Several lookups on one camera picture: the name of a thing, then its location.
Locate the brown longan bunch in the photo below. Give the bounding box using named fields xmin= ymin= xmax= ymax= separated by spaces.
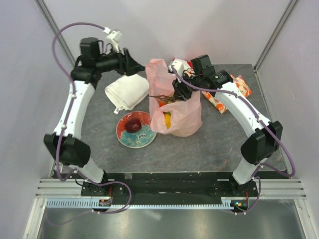
xmin=150 ymin=93 xmax=181 ymax=104

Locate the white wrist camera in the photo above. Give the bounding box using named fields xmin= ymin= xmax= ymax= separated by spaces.
xmin=104 ymin=27 xmax=123 ymax=53
xmin=168 ymin=58 xmax=186 ymax=75

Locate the white folded towel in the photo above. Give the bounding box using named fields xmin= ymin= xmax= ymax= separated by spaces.
xmin=105 ymin=74 xmax=149 ymax=114

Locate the orange floral folded cloth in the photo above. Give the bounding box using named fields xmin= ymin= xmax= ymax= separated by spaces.
xmin=201 ymin=74 xmax=253 ymax=115

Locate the dark red fake fruit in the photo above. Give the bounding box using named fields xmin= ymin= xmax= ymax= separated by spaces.
xmin=125 ymin=119 xmax=142 ymax=133

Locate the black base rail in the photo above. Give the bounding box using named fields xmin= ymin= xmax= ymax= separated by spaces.
xmin=79 ymin=171 xmax=260 ymax=200

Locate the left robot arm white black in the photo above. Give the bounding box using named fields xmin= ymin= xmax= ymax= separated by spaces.
xmin=43 ymin=37 xmax=145 ymax=196

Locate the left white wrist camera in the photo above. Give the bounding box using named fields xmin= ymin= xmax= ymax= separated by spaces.
xmin=104 ymin=27 xmax=123 ymax=53

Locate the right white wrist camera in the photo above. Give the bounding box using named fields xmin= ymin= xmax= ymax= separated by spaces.
xmin=168 ymin=58 xmax=186 ymax=75

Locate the yellow fake pear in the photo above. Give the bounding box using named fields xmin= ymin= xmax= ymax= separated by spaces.
xmin=164 ymin=112 xmax=171 ymax=129

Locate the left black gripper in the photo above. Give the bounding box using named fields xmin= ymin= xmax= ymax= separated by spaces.
xmin=97 ymin=46 xmax=147 ymax=78

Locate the red fake apple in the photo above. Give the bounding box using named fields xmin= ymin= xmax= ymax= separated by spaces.
xmin=158 ymin=101 xmax=166 ymax=107

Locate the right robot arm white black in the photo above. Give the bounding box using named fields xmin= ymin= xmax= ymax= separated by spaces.
xmin=168 ymin=55 xmax=283 ymax=196

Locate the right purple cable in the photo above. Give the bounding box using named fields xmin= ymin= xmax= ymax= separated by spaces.
xmin=170 ymin=65 xmax=297 ymax=216

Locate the pink plastic bag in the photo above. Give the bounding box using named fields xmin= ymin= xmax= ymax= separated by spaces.
xmin=146 ymin=59 xmax=202 ymax=137

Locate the grey cable duct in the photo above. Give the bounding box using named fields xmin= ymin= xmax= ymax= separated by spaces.
xmin=46 ymin=198 xmax=239 ymax=210

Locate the red teal floral plate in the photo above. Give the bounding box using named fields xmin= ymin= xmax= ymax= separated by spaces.
xmin=116 ymin=111 xmax=157 ymax=149

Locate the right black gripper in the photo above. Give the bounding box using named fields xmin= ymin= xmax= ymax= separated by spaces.
xmin=172 ymin=72 xmax=203 ymax=102

